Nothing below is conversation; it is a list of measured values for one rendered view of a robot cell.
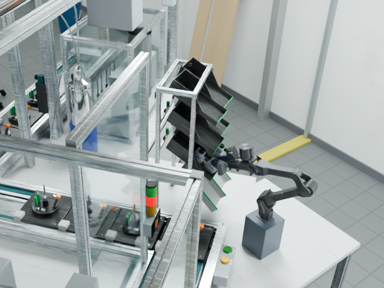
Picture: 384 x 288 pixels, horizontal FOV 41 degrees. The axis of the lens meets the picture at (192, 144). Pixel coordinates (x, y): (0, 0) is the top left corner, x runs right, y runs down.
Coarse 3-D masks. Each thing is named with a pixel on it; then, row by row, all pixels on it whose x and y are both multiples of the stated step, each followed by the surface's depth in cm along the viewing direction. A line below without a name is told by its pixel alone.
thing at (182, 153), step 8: (176, 136) 261; (184, 136) 262; (168, 144) 252; (176, 144) 250; (184, 144) 262; (176, 152) 253; (184, 152) 251; (184, 160) 253; (208, 160) 262; (200, 168) 255; (208, 176) 252
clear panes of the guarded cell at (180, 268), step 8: (192, 216) 125; (192, 224) 128; (184, 232) 118; (192, 232) 130; (184, 240) 120; (184, 248) 122; (176, 256) 113; (184, 256) 124; (176, 264) 115; (184, 264) 126; (176, 272) 117; (184, 272) 129; (168, 280) 108; (176, 280) 119; (184, 280) 131
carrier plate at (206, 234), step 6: (168, 222) 258; (204, 228) 256; (210, 228) 256; (162, 234) 250; (204, 234) 252; (210, 234) 252; (204, 240) 248; (210, 240) 251; (198, 246) 245; (204, 246) 245; (156, 252) 242; (198, 252) 241; (204, 252) 242; (198, 258) 238; (204, 258) 238
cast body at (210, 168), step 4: (204, 160) 257; (212, 160) 254; (216, 160) 254; (204, 164) 257; (208, 164) 254; (204, 168) 256; (208, 168) 255; (212, 168) 253; (208, 172) 256; (212, 172) 254
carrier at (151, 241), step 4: (164, 216) 262; (164, 220) 259; (160, 224) 256; (160, 228) 254; (156, 232) 251; (156, 236) 249; (148, 240) 246; (152, 240) 247; (156, 240) 249; (148, 244) 244; (152, 244) 244; (148, 248) 242; (152, 248) 243
